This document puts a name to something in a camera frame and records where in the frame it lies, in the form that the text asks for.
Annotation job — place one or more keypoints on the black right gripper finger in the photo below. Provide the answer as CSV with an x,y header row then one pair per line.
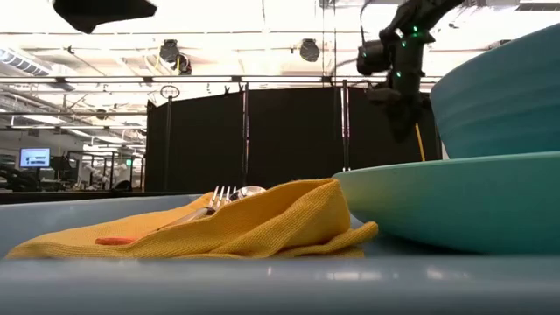
x,y
402,124

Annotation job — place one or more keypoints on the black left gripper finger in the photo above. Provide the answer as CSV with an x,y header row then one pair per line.
x,y
96,13

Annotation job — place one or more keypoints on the teal round plate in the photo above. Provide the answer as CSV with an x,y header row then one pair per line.
x,y
459,205

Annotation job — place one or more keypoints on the blue bowl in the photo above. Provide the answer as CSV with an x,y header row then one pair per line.
x,y
503,100

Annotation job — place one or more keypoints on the yellow cloth napkin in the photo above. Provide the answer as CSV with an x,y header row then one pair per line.
x,y
262,227

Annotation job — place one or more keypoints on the blue plastic tray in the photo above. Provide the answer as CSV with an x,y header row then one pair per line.
x,y
262,289

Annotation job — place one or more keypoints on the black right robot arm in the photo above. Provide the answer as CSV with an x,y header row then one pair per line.
x,y
420,17

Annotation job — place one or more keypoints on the black ceiling spotlight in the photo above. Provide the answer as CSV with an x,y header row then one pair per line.
x,y
184,66
310,50
168,51

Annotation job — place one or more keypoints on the lit computer monitor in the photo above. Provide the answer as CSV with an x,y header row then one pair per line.
x,y
35,157

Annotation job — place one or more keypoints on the background workstation rig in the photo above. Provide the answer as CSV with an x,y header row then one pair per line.
x,y
94,175

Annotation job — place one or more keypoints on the black background chair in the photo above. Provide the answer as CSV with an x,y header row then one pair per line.
x,y
17,179

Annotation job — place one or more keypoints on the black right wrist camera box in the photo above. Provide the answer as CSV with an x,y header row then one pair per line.
x,y
372,59

